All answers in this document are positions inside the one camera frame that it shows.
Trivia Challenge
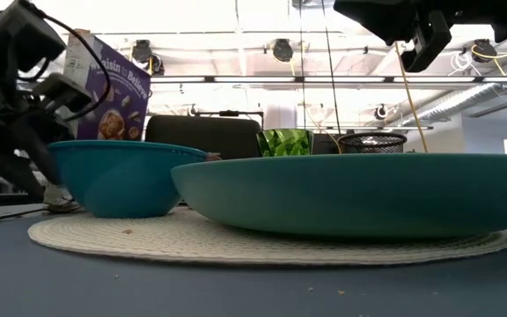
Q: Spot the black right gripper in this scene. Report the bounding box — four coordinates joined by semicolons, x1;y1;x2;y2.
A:
332;0;496;74

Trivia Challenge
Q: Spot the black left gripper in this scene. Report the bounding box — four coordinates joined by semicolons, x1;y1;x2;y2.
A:
0;71;93;205

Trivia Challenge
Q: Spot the purple cereal box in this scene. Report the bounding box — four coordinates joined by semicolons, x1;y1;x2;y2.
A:
41;29;153;215

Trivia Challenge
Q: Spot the teal bowl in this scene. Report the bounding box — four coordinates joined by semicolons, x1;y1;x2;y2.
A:
47;139;211;219

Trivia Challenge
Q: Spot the black mesh cup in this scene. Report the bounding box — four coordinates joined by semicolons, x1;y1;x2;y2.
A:
336;132;408;155

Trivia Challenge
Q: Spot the black computer case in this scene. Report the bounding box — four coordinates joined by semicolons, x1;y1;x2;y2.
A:
312;132;341;156

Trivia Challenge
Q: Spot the green glass cup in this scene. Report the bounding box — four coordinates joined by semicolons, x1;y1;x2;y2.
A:
254;128;315;158

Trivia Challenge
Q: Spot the white woven round placemat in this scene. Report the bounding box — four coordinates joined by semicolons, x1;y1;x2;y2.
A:
26;205;507;267

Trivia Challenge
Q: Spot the green plate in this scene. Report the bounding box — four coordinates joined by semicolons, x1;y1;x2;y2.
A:
170;151;507;240

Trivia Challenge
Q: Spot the black and chrome toaster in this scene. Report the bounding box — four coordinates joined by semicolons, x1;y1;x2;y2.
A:
143;109;266;161

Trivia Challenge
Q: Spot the black hanging cable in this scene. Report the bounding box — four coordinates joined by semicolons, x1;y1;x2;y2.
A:
320;0;343;136

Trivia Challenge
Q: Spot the black ceiling cable reel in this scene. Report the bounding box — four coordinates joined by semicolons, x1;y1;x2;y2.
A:
147;53;166;77
372;103;390;122
271;37;295;63
470;38;499;64
130;38;154;63

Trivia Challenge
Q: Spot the yellow cable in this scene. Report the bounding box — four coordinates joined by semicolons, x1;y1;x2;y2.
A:
393;41;431;154

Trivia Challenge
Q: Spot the silver ventilation duct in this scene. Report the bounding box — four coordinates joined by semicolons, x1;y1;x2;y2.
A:
399;55;507;128

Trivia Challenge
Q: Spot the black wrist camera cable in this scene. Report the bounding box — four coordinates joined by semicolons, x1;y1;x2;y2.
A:
41;12;112;122

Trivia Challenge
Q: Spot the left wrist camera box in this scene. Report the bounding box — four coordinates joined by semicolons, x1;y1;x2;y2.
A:
0;0;68;74

